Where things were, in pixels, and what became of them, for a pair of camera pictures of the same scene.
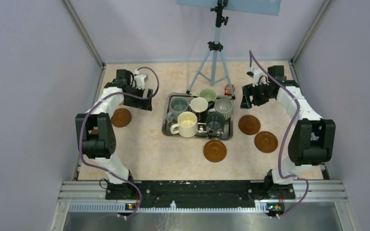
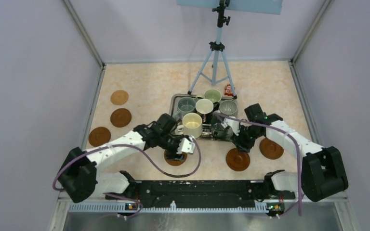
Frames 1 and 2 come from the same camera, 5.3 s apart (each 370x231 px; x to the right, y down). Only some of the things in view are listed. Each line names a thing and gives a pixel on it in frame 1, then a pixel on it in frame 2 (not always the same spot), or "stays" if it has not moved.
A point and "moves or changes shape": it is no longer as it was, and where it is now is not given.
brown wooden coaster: [215, 151] to [176, 162]
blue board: [272, 7] stays
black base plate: [205, 194] stays
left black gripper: [141, 103] to [173, 154]
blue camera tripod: [215, 46] stays
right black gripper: [248, 90] to [241, 143]
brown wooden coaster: [249, 124] moves or changes shape
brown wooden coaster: [121, 118] stays
